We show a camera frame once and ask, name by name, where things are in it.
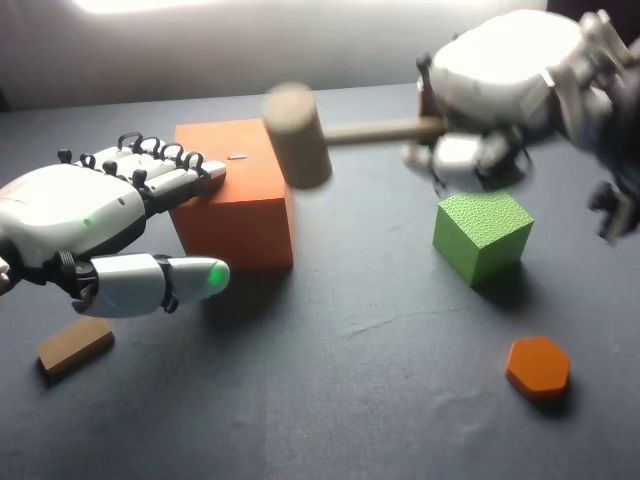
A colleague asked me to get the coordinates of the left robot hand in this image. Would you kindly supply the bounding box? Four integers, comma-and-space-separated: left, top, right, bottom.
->
0, 131, 231, 319

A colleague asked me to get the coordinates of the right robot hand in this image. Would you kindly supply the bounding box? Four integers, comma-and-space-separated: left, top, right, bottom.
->
402, 9, 591, 194

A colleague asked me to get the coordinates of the large orange foam cube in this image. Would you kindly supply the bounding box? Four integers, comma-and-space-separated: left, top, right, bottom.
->
168, 118, 295, 271

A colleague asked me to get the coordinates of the wooden mallet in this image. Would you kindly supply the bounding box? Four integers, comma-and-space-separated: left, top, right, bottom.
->
262, 82, 446, 190

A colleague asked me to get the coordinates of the brown rectangular wooden block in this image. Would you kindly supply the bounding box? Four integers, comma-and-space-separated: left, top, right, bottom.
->
35, 318, 115, 377

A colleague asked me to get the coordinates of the orange hexagon block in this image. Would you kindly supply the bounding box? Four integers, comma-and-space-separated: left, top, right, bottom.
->
504, 336, 571, 401

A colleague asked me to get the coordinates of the green textured foam cube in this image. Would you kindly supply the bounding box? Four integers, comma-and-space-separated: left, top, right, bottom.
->
432, 191, 535, 290

